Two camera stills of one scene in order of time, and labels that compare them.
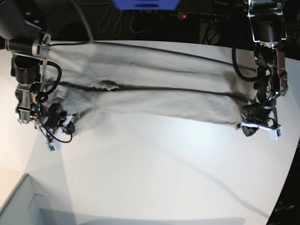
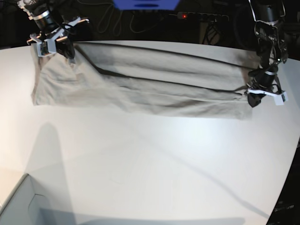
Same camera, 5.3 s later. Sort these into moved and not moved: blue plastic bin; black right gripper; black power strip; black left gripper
Moved: black right gripper; black left gripper
Not moved: black power strip; blue plastic bin
